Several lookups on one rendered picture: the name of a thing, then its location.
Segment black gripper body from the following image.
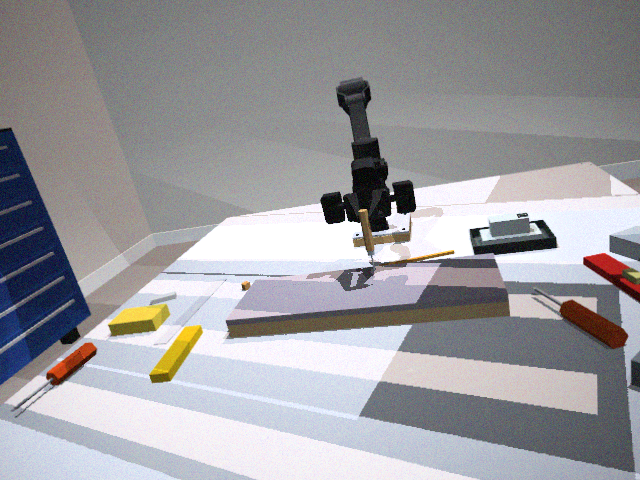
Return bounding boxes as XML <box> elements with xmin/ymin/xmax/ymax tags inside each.
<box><xmin>320</xmin><ymin>180</ymin><xmax>416</xmax><ymax>224</ymax></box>

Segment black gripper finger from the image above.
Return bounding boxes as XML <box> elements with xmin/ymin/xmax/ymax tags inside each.
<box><xmin>343</xmin><ymin>193</ymin><xmax>360</xmax><ymax>223</ymax></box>
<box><xmin>368</xmin><ymin>188</ymin><xmax>392</xmax><ymax>221</ymax></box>

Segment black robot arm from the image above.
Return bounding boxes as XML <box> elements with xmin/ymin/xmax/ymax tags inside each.
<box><xmin>336</xmin><ymin>77</ymin><xmax>390</xmax><ymax>232</ymax></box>

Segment red flat bar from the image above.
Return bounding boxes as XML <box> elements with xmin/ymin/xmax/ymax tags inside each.
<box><xmin>583</xmin><ymin>253</ymin><xmax>640</xmax><ymax>302</ymax></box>

